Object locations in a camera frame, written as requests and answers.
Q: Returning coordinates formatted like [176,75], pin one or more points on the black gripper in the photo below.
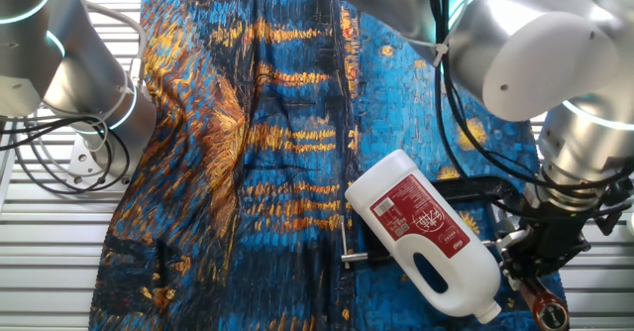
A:
[560,237]

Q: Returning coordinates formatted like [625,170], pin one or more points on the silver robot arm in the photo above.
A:
[535,58]

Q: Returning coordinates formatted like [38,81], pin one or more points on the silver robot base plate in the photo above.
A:
[81,165]

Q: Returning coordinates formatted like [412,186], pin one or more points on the blue and yellow painted cloth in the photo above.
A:
[277,172]

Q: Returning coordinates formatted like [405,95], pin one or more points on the black clamp with silver ratchet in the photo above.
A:
[470,189]

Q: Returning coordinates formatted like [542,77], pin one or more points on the white bottle with red label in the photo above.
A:
[426,271]

